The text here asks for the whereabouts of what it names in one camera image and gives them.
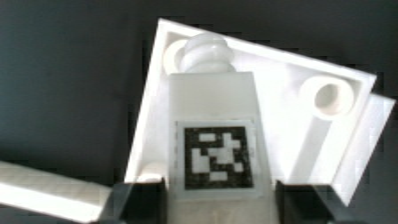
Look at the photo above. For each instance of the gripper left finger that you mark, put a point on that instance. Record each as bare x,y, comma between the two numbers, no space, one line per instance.
136,204

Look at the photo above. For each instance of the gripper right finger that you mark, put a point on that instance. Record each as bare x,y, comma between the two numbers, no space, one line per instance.
309,205

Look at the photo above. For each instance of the white table leg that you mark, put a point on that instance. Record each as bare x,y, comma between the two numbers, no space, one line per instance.
218,174

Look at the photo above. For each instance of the white square tabletop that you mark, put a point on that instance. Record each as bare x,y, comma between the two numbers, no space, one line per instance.
311,98

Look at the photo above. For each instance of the white obstacle front bar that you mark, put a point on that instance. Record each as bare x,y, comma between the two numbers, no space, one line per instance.
51,194

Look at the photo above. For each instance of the white obstacle bar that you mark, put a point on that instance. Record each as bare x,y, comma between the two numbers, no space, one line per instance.
51,194
360,146

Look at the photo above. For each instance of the white obstacle right bar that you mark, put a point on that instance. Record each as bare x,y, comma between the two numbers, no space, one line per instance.
360,146

